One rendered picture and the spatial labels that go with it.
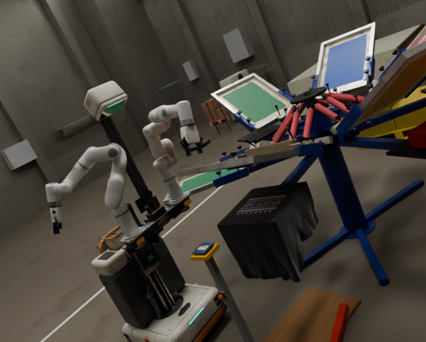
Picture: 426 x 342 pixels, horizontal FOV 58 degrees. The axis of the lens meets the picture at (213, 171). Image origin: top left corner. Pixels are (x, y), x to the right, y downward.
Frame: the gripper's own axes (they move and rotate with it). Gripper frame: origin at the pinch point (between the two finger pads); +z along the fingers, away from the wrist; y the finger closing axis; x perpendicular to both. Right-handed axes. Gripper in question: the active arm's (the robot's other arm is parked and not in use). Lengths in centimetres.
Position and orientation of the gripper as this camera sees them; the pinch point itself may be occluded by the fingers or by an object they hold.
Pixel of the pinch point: (194, 153)
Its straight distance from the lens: 211.4
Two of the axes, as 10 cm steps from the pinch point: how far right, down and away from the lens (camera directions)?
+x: 7.2, -1.4, -6.8
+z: 2.3, 9.7, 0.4
